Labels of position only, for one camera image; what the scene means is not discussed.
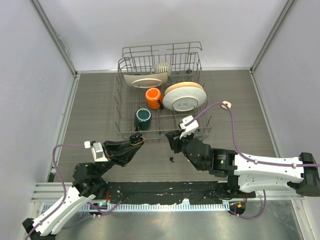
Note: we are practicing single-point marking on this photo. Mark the white perforated cable rail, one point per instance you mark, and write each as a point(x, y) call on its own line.
point(185, 206)

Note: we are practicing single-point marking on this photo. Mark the striped grey white cup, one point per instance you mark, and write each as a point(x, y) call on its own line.
point(162, 67)

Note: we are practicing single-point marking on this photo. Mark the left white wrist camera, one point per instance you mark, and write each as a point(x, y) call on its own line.
point(97, 151)

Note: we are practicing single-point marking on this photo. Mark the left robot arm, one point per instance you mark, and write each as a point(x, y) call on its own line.
point(88, 185)

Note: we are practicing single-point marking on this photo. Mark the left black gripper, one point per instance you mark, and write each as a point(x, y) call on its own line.
point(113, 150)

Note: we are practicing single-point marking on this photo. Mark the grey wire dish rack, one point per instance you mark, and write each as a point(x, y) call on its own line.
point(137, 60)

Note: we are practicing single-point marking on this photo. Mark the orange ceramic mug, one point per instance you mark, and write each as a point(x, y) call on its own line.
point(154, 98)

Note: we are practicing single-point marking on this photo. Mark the cream oval dish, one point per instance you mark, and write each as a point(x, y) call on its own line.
point(146, 81)

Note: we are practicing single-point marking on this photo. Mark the beige ceramic plate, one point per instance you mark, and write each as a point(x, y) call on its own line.
point(183, 84)

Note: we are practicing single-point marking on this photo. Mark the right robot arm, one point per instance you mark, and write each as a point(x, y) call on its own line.
point(249, 173)

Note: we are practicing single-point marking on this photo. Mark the dark green ceramic mug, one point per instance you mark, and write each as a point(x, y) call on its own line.
point(142, 119)

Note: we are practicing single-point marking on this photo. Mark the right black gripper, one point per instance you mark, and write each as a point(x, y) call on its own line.
point(175, 141)

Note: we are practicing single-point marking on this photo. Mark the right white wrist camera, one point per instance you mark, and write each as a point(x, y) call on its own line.
point(188, 126)

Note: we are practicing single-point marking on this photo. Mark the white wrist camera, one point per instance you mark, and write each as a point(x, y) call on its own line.
point(188, 126)
point(97, 151)

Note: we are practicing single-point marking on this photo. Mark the cream square earbud case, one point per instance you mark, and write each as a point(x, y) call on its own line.
point(226, 105)

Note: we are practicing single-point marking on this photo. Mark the white plate with foot ring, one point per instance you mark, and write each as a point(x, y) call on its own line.
point(184, 99)

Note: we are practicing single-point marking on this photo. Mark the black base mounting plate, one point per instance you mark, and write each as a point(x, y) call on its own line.
point(173, 192)

